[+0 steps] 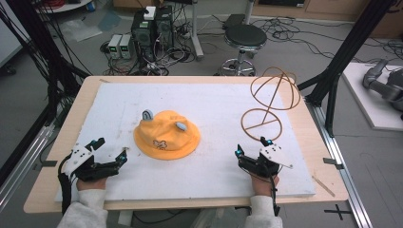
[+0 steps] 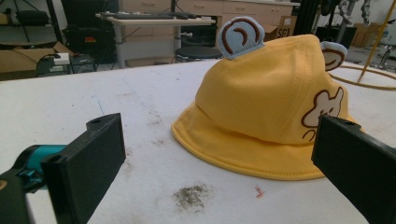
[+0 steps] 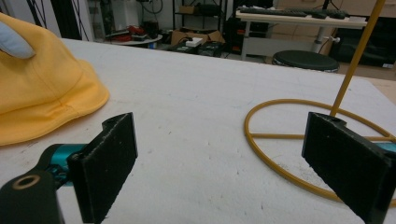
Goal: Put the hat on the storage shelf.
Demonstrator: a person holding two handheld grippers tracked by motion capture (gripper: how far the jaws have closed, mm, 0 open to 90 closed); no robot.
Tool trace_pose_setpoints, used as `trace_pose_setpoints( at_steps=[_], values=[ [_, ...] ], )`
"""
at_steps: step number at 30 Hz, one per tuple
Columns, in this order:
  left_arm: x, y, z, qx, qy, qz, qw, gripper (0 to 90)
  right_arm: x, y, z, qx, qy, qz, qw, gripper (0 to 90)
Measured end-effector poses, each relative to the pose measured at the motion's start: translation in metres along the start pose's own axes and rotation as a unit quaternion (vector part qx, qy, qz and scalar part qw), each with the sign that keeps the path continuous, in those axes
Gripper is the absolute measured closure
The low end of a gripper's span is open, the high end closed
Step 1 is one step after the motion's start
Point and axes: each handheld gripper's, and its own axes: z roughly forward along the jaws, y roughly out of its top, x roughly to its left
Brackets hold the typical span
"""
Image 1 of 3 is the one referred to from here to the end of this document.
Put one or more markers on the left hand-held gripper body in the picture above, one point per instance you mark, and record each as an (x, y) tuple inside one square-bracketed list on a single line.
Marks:
[(79, 157)]

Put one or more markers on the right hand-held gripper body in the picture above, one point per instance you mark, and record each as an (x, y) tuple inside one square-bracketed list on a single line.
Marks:
[(272, 156)]

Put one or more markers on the person's left hand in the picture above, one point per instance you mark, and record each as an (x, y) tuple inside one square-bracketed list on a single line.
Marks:
[(92, 184)]

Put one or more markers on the person's right hand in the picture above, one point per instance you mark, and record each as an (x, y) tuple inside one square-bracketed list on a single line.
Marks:
[(263, 186)]

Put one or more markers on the grey tape strip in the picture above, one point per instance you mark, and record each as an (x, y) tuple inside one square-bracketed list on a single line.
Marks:
[(332, 162), (48, 163)]

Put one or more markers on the white foam board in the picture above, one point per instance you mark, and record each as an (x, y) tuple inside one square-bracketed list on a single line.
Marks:
[(206, 177)]

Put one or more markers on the yellow bucket hat with ears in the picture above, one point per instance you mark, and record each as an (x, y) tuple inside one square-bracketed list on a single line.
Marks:
[(166, 137)]

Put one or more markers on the thin wooden stick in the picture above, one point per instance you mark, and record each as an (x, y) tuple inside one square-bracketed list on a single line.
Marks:
[(323, 186)]

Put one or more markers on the black tape cross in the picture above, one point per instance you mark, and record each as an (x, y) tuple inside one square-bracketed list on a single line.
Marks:
[(338, 211)]

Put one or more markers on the grey bench power supply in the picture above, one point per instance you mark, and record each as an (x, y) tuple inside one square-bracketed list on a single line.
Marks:
[(125, 47), (114, 46)]

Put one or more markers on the black round stool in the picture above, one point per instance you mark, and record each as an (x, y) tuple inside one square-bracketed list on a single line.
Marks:
[(245, 38)]

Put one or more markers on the white floor board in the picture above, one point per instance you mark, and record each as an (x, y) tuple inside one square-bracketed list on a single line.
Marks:
[(369, 101)]

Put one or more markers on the black computer tower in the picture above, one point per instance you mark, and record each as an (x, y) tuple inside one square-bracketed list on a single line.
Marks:
[(164, 27), (143, 34)]

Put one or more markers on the grey desk leg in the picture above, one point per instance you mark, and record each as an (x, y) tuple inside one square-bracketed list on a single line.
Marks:
[(195, 31)]

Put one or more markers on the white box on computer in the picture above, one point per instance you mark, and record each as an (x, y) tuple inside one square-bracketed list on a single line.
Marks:
[(149, 12)]

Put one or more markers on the aluminium rail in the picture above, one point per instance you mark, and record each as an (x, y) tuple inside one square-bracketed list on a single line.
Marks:
[(25, 161), (339, 164)]

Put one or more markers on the black metal frame post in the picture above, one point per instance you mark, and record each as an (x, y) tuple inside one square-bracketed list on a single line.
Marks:
[(345, 50), (44, 47)]

